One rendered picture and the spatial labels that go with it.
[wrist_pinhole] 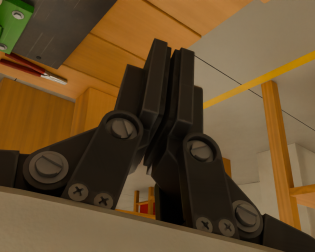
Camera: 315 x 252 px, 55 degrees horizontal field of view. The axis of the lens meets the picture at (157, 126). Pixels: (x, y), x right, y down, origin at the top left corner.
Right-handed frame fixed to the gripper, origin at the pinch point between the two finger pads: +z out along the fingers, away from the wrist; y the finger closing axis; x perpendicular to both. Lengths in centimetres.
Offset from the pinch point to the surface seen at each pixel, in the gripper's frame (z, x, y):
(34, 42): 44, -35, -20
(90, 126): 42, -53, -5
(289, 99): 191, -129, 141
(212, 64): 172, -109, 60
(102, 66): 50, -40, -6
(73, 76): 50, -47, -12
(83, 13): 42.2, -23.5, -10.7
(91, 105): 47, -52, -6
